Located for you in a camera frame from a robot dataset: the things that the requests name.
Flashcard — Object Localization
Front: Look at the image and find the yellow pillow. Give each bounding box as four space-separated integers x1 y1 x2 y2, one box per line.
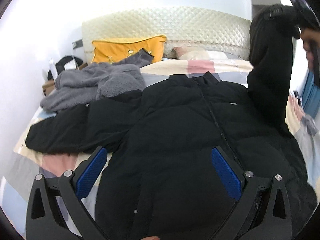
91 35 167 63

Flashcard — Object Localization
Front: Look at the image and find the white patterned pillow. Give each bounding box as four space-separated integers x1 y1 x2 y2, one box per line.
163 40 249 60

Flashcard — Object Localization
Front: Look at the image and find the grey fleece garment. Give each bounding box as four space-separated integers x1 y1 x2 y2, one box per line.
40 49 153 112

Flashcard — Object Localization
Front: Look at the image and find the person's right hand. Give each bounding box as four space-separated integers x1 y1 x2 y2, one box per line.
300 28 320 72

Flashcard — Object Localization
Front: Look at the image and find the black puffer jacket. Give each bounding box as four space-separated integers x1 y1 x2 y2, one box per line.
25 4 317 239

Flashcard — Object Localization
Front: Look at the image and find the blue curtain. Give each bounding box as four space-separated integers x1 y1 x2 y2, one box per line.
300 72 320 118

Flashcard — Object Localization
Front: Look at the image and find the checkered pastel duvet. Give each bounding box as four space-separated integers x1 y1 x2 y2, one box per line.
1 59 319 238

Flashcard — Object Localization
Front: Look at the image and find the cream quilted headboard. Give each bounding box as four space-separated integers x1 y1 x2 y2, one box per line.
81 7 250 61

